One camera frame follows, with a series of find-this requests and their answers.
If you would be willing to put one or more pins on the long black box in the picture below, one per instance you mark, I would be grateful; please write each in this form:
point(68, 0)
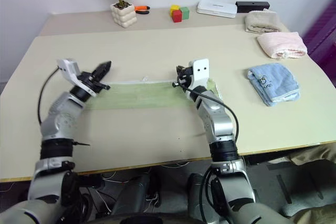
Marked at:
point(252, 6)

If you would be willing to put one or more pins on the red cube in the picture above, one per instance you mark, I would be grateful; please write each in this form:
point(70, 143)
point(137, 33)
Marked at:
point(177, 16)

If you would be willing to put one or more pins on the white bubbly plant pot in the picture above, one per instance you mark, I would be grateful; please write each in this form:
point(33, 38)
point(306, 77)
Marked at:
point(123, 15)

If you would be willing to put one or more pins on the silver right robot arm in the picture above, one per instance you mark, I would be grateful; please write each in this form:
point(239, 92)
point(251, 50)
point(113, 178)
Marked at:
point(218, 124)

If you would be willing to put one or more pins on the folded blue towel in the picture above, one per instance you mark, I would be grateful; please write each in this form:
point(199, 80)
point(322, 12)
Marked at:
point(274, 83)

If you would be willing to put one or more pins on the light green towel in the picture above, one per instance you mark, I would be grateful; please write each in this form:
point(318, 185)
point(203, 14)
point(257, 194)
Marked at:
point(136, 96)

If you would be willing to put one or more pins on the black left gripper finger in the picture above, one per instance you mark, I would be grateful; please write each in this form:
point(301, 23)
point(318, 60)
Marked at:
point(102, 67)
point(103, 75)

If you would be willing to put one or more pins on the dark grey rounded shape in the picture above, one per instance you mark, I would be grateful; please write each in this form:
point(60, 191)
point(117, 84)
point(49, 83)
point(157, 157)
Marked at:
point(131, 197)
point(195, 192)

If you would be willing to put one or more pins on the flat white plastic box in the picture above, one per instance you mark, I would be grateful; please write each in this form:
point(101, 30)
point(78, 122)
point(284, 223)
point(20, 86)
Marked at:
point(216, 9)

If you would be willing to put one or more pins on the folded beige towel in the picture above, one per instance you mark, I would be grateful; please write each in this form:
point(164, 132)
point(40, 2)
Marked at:
point(262, 20)

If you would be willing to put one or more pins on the purple curtain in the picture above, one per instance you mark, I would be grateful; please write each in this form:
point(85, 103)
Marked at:
point(324, 22)

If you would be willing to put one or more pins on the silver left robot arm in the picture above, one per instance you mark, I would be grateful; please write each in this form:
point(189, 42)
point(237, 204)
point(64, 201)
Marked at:
point(60, 120)

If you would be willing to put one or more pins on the green cube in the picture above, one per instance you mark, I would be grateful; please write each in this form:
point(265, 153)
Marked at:
point(185, 13)

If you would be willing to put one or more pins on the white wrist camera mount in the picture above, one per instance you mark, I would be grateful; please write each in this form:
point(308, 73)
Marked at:
point(69, 67)
point(200, 73)

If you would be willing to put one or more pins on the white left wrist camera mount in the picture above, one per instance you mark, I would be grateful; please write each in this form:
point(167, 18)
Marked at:
point(69, 67)

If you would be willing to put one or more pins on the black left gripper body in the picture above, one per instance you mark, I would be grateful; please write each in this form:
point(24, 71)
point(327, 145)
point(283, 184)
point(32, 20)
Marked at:
point(90, 80)

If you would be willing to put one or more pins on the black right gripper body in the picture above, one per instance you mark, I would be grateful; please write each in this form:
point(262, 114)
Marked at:
point(186, 75)

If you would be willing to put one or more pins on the yellow cube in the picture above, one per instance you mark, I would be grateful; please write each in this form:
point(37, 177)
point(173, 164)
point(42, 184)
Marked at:
point(174, 8)

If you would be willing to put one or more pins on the folded pink towel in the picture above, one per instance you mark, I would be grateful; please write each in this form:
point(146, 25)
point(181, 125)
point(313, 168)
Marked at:
point(283, 44)

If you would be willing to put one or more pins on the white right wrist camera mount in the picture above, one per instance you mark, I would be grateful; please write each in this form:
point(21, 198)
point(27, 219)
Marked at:
point(200, 73)

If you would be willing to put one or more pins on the beige cloth under table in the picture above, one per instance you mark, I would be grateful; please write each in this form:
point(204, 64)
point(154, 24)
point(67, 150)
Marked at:
point(312, 155)

